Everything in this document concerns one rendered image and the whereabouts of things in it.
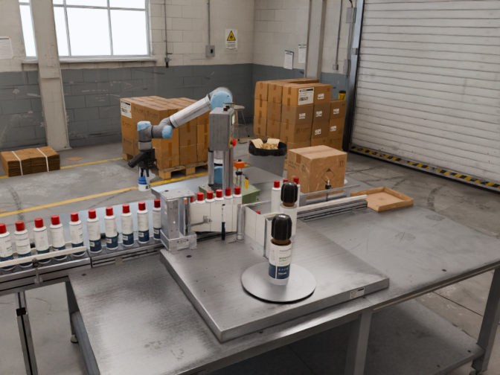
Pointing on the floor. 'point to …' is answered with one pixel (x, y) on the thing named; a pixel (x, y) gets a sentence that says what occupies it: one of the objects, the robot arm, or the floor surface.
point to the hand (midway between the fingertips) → (143, 181)
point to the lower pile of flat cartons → (30, 161)
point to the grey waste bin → (268, 164)
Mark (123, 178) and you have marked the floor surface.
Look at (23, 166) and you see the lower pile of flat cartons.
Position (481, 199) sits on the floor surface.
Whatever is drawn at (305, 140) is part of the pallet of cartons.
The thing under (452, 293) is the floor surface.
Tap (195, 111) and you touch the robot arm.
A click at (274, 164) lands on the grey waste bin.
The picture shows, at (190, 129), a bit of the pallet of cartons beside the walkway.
